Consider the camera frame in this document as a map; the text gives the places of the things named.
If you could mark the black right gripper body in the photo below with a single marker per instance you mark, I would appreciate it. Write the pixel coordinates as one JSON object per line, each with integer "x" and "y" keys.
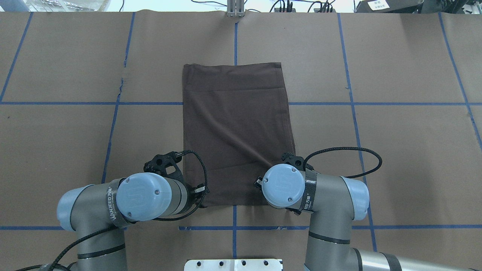
{"x": 258, "y": 183}

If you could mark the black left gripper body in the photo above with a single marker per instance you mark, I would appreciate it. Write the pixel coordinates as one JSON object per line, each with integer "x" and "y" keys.
{"x": 191, "y": 196}

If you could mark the dark brown t-shirt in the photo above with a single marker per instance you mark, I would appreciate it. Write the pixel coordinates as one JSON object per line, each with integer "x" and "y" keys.
{"x": 237, "y": 118}

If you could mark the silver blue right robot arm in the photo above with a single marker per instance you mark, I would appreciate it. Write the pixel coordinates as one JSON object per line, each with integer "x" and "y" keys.
{"x": 334, "y": 202}

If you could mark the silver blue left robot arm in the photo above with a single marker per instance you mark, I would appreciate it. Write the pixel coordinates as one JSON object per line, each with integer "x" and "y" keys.
{"x": 99, "y": 213}

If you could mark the black box with label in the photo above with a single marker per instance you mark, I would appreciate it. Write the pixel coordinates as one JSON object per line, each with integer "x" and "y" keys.
{"x": 389, "y": 6}

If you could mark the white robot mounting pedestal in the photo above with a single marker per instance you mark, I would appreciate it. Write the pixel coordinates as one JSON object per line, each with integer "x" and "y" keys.
{"x": 234, "y": 265}

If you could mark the aluminium frame post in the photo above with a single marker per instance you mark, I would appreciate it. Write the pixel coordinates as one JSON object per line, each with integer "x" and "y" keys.
{"x": 236, "y": 8}

